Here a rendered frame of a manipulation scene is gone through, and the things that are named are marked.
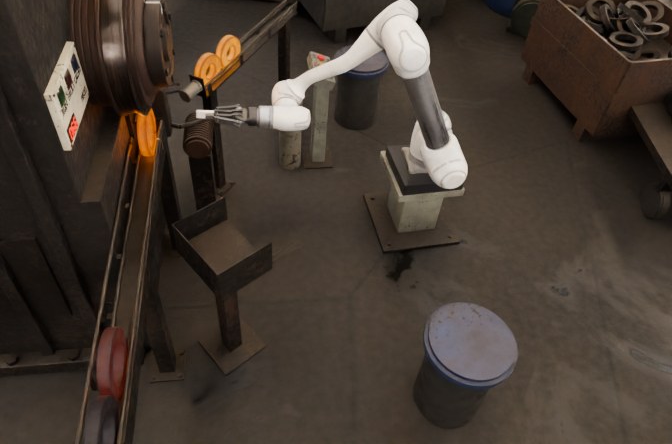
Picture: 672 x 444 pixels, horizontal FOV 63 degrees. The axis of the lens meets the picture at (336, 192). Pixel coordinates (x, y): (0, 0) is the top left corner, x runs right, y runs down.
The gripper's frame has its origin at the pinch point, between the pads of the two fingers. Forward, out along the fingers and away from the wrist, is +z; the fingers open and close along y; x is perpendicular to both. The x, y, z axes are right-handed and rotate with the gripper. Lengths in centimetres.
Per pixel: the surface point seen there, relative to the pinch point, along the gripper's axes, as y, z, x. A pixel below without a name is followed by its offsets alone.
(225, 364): -68, -10, -73
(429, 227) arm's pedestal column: -4, -110, -61
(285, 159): 48, -40, -64
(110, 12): -25, 25, 53
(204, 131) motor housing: 17.1, 1.2, -22.2
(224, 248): -57, -8, -14
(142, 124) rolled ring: -16.2, 21.1, 6.3
